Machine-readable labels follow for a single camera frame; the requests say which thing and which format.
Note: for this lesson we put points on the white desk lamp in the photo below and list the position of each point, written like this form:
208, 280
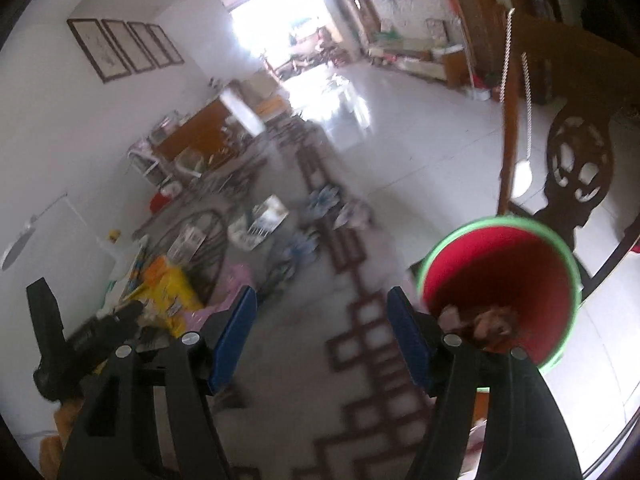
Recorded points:
20, 250

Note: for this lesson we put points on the yellow tape roll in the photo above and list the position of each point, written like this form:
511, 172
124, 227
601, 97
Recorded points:
114, 236

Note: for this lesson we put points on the red bin with green rim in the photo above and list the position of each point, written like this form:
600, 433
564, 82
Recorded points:
505, 270

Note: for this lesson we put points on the wooden sofa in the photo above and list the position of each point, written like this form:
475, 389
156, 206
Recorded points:
205, 130

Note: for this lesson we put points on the silver foil wrapper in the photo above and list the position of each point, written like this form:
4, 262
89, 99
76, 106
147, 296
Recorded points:
257, 222

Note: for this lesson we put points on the television cabinet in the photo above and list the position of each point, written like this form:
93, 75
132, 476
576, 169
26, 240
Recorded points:
407, 60

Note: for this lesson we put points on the pink plastic bag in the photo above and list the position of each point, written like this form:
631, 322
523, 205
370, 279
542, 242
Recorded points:
227, 285

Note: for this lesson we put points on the white milk carton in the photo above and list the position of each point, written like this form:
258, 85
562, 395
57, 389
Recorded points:
186, 242

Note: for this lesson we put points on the red bag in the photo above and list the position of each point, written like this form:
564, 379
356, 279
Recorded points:
162, 201

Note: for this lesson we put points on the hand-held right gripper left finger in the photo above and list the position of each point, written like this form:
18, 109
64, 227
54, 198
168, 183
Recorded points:
235, 335

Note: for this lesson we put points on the small framed wall picture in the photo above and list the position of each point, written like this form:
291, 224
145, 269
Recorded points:
166, 44

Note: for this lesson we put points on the white coffee table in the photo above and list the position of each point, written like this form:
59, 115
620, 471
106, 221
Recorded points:
330, 105

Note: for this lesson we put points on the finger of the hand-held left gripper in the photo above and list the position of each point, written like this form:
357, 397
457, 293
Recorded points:
107, 332
46, 320

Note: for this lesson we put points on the white bookshelf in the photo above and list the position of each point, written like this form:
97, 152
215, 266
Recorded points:
147, 157

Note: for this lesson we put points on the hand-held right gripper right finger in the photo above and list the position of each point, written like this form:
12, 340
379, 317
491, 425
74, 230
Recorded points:
410, 340

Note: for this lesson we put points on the large framed wall picture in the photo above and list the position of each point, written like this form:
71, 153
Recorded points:
100, 50

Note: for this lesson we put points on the carved wooden chair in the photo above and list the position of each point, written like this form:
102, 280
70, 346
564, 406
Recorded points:
580, 160

